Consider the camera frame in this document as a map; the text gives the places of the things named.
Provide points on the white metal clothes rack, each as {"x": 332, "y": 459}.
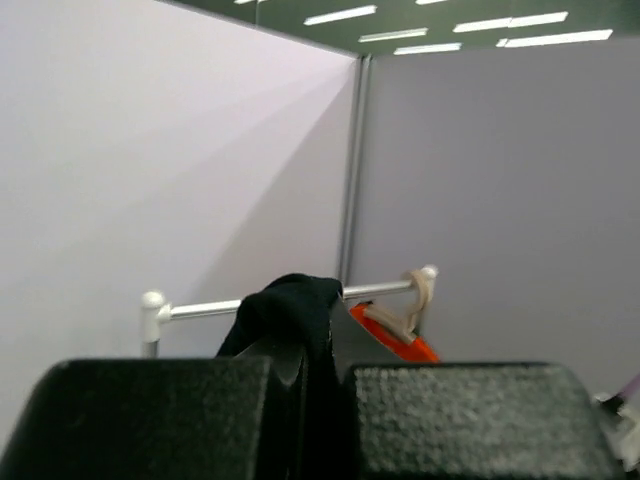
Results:
{"x": 156, "y": 310}

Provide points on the beige hanger at rack end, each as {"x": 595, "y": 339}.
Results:
{"x": 422, "y": 282}

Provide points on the orange t shirt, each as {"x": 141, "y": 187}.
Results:
{"x": 415, "y": 351}

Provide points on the black t shirt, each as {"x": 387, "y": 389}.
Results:
{"x": 295, "y": 306}

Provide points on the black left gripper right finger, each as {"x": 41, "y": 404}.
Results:
{"x": 460, "y": 420}

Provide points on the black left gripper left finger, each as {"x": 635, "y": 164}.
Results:
{"x": 228, "y": 418}

